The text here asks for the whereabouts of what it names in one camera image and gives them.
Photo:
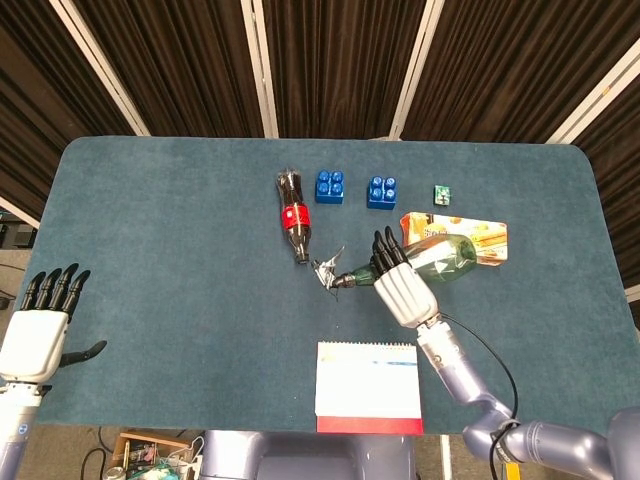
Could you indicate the orange snack box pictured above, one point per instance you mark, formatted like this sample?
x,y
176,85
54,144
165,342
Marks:
x,y
490,240

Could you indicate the grey robot torso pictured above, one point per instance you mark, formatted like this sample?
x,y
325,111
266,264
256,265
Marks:
x,y
300,455

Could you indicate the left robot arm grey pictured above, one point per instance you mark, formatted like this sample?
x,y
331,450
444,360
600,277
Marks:
x,y
15,430

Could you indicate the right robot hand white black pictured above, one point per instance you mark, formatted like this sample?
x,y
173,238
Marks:
x,y
402,295

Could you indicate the blue felt table cover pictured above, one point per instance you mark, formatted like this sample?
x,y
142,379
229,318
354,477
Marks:
x,y
175,300

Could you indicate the white desk calendar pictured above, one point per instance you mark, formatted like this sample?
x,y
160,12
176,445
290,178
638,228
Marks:
x,y
367,390

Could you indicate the green glass bottle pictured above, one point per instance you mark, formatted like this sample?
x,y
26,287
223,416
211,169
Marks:
x,y
445,260

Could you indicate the cola bottle with red label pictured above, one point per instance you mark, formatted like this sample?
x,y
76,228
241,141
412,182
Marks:
x,y
295,215

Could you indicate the blue plastic building block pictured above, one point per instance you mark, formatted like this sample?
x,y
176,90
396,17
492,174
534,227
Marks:
x,y
330,192
383,196

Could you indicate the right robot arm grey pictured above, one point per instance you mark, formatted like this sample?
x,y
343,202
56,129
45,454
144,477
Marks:
x,y
550,440

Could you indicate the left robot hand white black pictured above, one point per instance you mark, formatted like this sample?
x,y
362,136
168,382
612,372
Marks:
x,y
32,345

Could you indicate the white table leg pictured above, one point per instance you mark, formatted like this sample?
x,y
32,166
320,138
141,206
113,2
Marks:
x,y
446,457

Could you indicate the white partition post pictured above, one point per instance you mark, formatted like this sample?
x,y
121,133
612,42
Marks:
x,y
260,65
590,100
20,212
98,65
415,70

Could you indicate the small green box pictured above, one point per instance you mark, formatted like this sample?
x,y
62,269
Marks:
x,y
441,195

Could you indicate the wooden box with clutter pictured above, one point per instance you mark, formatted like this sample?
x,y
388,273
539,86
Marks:
x,y
150,455

